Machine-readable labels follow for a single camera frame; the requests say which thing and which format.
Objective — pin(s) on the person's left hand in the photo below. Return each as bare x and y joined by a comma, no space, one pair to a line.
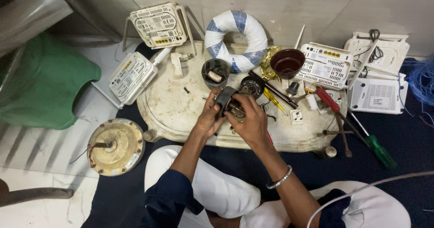
207,116

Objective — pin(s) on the person's right hand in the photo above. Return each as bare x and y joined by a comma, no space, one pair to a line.
252,123

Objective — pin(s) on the small black metal motor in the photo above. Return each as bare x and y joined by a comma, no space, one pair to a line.
228,99

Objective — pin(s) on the pink pen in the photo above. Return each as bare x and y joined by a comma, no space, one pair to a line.
270,138

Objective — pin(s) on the cream oval plastic stool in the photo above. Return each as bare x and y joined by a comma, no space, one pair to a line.
176,109

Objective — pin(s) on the small black plastic piece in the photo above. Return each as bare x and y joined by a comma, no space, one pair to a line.
187,90

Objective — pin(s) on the black plastic cup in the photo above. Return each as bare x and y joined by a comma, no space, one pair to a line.
208,82

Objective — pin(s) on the round black motor cover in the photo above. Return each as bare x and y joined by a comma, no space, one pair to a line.
252,85

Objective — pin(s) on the long black rod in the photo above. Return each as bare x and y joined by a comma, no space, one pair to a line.
276,91

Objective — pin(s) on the small white cylinder capacitor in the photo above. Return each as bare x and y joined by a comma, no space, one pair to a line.
214,76

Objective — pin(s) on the small grey black cylinder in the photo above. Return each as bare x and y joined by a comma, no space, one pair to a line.
292,89

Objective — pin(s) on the white plastic plug piece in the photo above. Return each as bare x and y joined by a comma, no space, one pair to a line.
177,65

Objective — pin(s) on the gold foil wrapper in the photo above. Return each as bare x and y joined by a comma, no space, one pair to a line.
269,57

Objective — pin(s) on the brown plastic bowl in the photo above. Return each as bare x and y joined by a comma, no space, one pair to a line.
287,63

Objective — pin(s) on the person's left leg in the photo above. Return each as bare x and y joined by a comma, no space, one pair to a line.
217,190

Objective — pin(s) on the person's leg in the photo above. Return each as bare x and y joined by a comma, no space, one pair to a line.
217,190
379,211

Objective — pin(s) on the white router with yellow sticker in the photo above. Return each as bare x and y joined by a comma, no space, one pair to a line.
132,77

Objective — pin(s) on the white router with yellow ports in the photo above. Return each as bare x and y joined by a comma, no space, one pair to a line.
323,67

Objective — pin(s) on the rusty metal wrench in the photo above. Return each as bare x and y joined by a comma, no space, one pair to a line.
343,136

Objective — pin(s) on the person's left navy sleeve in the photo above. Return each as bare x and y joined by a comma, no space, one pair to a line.
166,201

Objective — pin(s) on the person's navy sleeve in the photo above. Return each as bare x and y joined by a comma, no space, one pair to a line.
334,206
166,201

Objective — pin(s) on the cream ceiling fan motor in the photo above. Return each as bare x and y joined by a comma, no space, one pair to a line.
117,146

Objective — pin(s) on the white router with long antennas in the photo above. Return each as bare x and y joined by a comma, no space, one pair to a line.
159,24

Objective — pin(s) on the person's right navy sleeve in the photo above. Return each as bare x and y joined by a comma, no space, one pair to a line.
334,206

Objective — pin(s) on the white square vented router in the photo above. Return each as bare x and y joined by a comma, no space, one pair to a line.
378,97

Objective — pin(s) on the navy blue floor mat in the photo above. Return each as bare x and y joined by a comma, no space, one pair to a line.
390,180

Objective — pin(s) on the person's right leg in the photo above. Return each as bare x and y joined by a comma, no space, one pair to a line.
379,211

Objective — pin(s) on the green plastic chair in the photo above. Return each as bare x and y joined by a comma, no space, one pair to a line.
44,89

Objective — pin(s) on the dark chair leg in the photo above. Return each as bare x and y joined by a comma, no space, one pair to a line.
34,194

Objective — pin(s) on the plastic wrapped furniture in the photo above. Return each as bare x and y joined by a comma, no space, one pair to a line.
40,7

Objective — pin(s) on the white wall socket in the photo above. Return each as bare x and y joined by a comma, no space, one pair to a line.
296,116

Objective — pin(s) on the white switch plate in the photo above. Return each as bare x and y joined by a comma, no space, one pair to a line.
334,97

